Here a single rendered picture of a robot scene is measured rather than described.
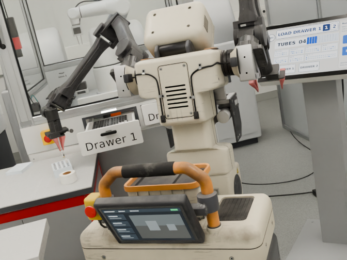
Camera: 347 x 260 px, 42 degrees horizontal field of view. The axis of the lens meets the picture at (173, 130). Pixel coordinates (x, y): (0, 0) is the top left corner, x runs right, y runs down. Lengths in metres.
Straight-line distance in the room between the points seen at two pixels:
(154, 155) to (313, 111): 0.86
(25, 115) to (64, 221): 0.72
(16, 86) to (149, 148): 0.76
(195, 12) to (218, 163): 0.50
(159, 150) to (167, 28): 1.10
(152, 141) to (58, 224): 0.75
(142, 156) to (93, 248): 1.17
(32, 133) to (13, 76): 0.31
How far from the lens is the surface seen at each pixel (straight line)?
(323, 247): 2.56
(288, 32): 2.31
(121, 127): 2.08
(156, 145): 2.46
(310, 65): 2.18
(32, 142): 2.48
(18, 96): 2.44
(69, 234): 1.99
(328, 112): 2.29
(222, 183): 1.56
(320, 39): 2.24
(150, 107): 2.39
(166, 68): 1.45
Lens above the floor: 1.38
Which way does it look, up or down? 15 degrees down
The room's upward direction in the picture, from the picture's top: 12 degrees counter-clockwise
